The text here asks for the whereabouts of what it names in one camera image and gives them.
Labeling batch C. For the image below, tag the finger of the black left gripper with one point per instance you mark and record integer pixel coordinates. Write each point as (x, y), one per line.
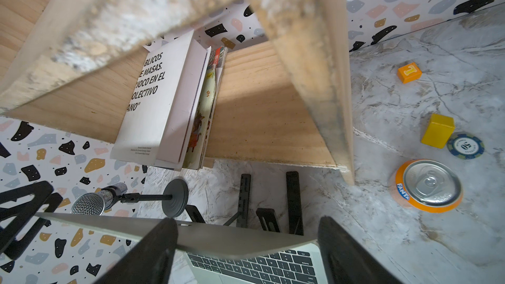
(43, 193)

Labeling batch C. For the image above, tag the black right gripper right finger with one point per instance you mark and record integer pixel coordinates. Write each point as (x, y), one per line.
(345, 260)

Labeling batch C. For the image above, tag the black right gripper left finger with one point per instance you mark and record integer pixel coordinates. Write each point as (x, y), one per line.
(150, 261)

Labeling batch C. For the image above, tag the silver laptop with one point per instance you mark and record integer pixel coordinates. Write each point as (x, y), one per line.
(222, 254)

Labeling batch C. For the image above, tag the black folding laptop stand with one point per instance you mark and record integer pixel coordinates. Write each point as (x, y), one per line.
(266, 216)

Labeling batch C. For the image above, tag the microphone on black stand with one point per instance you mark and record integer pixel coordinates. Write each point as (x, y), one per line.
(173, 200)

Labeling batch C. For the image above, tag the orange soda can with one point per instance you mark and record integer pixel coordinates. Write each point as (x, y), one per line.
(426, 185)

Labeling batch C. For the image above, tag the colourful thin book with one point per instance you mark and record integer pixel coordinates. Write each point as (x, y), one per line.
(198, 140)

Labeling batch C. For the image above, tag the white book with black text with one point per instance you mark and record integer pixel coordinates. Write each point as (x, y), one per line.
(157, 125)

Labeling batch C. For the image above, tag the yellow wooden wedge block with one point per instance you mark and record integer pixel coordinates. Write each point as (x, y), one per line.
(439, 130)

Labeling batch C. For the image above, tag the blue poker chip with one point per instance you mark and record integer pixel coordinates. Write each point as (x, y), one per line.
(465, 146)

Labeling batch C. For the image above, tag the wooden shelf unit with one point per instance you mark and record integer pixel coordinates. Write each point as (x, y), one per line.
(72, 66)

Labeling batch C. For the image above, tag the orange toy cube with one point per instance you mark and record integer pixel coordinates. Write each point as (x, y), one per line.
(409, 73)

